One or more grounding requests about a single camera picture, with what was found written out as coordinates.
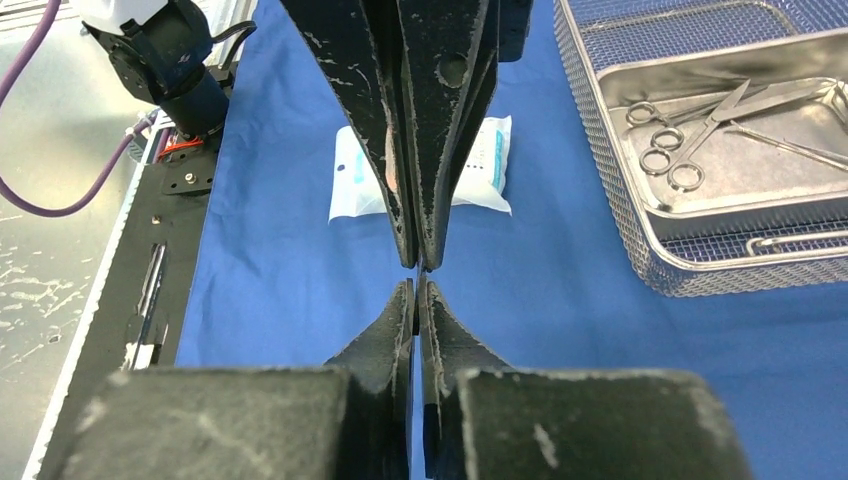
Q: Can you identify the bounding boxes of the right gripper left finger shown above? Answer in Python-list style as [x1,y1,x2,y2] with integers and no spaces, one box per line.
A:
[59,280,415,479]

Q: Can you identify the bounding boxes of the steel tweezers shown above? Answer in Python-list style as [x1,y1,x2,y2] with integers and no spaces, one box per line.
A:
[413,264,427,336]

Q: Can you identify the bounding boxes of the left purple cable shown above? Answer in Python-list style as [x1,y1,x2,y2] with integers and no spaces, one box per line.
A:
[0,0,160,220]

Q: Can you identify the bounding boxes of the steel scalpel handle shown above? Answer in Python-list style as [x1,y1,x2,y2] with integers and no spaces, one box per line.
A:
[728,121,847,172]

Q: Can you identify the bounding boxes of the steel surgical scissors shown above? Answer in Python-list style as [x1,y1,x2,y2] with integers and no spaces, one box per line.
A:
[639,79,751,193]

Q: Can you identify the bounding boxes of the metal mesh tray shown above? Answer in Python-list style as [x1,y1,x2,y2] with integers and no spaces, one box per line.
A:
[553,1,847,296]

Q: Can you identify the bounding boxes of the steel instrument pan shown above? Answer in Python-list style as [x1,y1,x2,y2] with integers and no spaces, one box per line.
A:
[597,29,847,239]

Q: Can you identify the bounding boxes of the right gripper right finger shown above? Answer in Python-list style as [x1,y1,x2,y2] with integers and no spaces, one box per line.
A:
[418,279,752,479]

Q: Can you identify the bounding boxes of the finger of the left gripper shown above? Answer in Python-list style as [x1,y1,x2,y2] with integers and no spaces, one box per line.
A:
[281,1,418,268]
[397,1,501,271]

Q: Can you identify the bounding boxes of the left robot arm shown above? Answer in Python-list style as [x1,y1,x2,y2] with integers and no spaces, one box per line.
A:
[76,0,532,271]

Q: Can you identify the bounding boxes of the blue surgical wrap cloth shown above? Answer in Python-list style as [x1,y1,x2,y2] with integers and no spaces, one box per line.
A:
[176,1,847,479]

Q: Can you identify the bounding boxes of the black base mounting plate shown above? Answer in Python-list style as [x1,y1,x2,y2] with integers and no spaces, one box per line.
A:
[22,136,221,479]

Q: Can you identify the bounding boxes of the steel ring-handled forceps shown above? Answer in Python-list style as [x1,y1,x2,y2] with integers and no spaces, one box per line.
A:
[624,82,839,152]

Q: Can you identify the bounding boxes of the white sterile packet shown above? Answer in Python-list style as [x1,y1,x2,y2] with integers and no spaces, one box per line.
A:
[329,115,513,220]

